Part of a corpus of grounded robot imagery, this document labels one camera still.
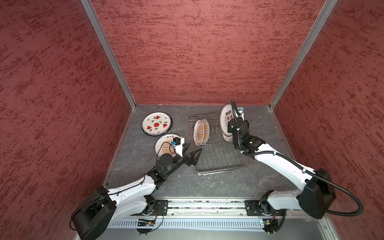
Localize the chrome wire dish rack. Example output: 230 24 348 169
188 113 249 176

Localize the aluminium front rail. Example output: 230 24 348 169
107 198 329 232

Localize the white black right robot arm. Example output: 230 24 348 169
227 118 336 219

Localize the red rimmed white plate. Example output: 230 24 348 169
220 104 234 137

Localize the aluminium right corner post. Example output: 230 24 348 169
269 0 338 111

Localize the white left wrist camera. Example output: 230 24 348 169
172 137 185 157

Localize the red patterned white plate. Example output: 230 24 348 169
202 119 210 146

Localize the green circuit board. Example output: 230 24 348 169
136 219 157 235
263 219 281 235

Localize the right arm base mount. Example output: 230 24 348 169
244 190 285 217

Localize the aluminium corner post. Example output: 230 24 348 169
81 0 137 110
269 0 338 111

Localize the strawberry pattern white plate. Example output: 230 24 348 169
141 111 172 136

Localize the orange sunburst white plate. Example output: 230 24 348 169
193 119 204 147

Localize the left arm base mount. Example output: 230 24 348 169
142 195 169 216

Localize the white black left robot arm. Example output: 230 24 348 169
69 138 203 240

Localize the right green circuit board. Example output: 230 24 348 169
263 219 281 235

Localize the black corrugated right cable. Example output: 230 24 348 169
230 98 365 218

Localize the aluminium left corner post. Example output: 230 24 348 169
81 0 137 110

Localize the left green circuit board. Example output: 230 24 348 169
136 219 157 235

